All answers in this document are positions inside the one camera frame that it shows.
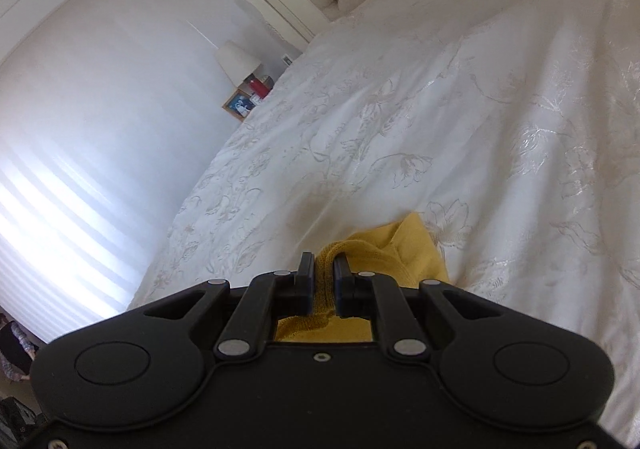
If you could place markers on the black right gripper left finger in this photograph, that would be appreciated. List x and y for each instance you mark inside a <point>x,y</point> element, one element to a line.
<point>269,298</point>

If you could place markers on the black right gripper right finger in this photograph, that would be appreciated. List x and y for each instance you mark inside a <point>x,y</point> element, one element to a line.
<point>379,299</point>

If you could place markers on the mustard yellow knit sweater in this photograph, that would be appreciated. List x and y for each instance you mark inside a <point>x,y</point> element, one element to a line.
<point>403,250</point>

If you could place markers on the red bottle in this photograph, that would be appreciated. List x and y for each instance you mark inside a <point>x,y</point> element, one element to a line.
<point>258,87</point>

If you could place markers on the white embroidered bedspread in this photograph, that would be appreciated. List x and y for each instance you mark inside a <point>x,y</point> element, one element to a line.
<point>511,127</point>

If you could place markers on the white table lamp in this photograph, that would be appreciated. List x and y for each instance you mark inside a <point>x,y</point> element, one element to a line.
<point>237,63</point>

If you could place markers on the wooden picture frame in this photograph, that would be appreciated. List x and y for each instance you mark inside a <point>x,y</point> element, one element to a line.
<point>239,105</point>

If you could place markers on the white wall socket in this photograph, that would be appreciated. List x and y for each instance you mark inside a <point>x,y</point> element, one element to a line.
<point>286,60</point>

